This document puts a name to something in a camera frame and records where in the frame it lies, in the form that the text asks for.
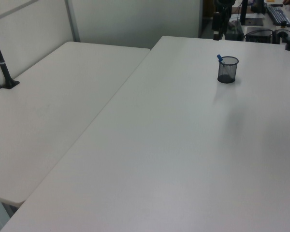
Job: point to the white marker with blue cap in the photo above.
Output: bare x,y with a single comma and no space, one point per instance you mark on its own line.
219,58

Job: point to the black mesh pen cup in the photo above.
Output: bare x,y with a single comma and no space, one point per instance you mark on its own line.
227,72

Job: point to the black monitor stand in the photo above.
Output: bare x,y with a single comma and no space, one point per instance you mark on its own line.
244,12

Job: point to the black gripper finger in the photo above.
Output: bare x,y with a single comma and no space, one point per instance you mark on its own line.
224,24
216,24

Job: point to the black camera stand pole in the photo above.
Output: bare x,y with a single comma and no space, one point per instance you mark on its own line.
1,62

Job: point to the white side table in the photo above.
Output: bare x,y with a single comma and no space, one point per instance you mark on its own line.
50,108

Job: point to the black computer keyboard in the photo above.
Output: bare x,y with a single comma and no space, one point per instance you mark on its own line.
279,14

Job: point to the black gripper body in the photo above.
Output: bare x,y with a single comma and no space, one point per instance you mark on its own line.
224,4

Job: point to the grey partition frame post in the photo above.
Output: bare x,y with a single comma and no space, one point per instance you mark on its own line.
73,21

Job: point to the black electronics box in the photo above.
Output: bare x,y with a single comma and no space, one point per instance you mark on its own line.
258,35

